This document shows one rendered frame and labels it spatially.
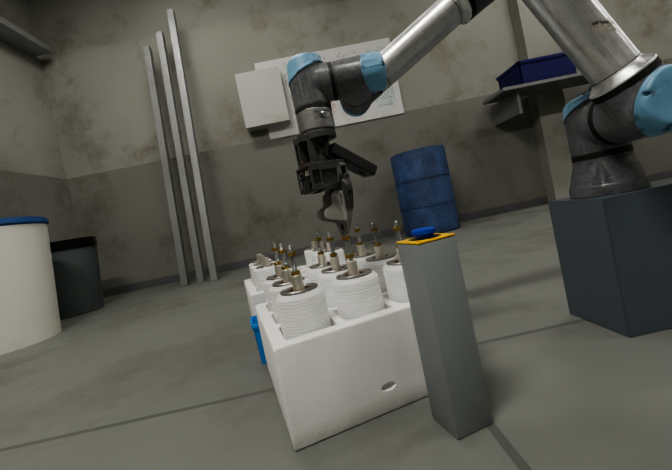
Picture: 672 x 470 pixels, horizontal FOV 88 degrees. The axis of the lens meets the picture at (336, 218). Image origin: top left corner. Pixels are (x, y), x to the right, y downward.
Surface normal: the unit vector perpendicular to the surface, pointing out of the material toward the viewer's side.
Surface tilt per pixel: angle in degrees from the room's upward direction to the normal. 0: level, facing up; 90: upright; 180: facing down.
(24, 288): 94
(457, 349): 90
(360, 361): 90
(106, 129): 90
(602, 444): 0
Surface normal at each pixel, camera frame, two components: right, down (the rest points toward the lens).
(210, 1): 0.04, 0.01
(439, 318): 0.31, -0.04
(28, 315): 0.92, -0.12
